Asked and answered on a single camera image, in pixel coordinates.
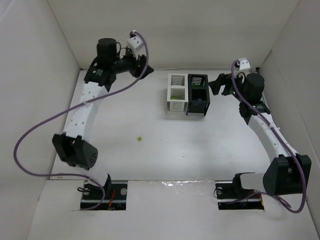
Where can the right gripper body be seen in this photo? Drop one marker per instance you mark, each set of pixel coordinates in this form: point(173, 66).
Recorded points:
point(227, 84)

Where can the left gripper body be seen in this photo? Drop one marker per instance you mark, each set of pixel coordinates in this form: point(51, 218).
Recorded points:
point(138, 66)

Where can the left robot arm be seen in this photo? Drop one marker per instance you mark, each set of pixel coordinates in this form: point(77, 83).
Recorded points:
point(72, 145)

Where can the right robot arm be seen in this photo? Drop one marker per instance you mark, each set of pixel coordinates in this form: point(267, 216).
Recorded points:
point(289, 171)

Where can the black slotted container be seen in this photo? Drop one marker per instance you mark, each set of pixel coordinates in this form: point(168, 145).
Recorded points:
point(198, 93)

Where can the white slotted container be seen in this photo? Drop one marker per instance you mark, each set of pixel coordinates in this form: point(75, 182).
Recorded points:
point(177, 85)

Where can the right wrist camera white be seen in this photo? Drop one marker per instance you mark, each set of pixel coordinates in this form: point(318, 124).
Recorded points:
point(243, 64)

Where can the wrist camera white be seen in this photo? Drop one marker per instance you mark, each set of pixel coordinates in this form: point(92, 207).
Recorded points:
point(135, 44)
point(243, 64)

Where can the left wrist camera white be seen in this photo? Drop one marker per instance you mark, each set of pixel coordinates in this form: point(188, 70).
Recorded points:
point(135, 44)

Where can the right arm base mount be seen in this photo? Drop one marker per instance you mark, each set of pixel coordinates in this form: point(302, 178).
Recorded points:
point(230, 195)

